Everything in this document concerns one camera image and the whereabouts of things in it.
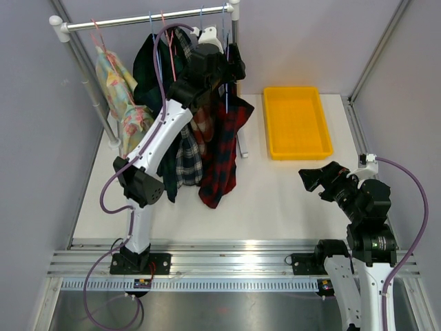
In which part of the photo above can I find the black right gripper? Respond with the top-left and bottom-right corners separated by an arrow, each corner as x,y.
299,161 -> 364,222

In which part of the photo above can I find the red navy plaid skirt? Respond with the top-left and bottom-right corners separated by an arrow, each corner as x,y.
198,81 -> 254,209

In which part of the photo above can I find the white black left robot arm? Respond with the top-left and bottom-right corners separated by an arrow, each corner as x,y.
113,43 -> 245,274

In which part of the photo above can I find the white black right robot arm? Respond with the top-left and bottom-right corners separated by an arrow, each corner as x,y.
299,154 -> 398,330

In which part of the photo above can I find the rust beige plaid skirt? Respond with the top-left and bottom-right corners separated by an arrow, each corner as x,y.
190,103 -> 216,145

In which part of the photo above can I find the blue hanger of green skirt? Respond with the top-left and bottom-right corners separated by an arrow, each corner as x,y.
147,10 -> 163,83

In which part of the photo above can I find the dark green plaid skirt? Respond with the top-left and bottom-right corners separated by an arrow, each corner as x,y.
133,28 -> 182,203

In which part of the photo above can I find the navy white plaid skirt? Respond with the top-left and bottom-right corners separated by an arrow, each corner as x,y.
172,27 -> 203,188

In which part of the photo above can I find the pastel floral skirt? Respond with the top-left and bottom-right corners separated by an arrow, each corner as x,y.
95,46 -> 154,157

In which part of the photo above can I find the yellow plastic bin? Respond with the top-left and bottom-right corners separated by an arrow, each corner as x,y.
263,86 -> 334,161

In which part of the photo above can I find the white metal clothes rack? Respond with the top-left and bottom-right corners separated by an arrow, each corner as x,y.
49,1 -> 240,150

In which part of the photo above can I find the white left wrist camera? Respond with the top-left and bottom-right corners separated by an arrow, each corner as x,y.
190,26 -> 223,52

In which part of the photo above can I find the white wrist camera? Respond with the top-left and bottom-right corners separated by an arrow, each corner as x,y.
190,26 -> 223,52
347,153 -> 378,181

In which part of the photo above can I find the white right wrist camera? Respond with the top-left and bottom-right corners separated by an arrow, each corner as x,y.
347,153 -> 378,181

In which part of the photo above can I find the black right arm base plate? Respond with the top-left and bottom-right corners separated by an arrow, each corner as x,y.
284,253 -> 327,276

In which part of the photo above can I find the aluminium rail frame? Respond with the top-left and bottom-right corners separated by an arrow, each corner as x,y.
30,0 -> 428,331

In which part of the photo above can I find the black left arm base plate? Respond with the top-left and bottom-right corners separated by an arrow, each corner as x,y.
110,252 -> 172,276

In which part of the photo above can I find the slotted white cable duct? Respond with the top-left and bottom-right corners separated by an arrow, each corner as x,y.
61,277 -> 318,292

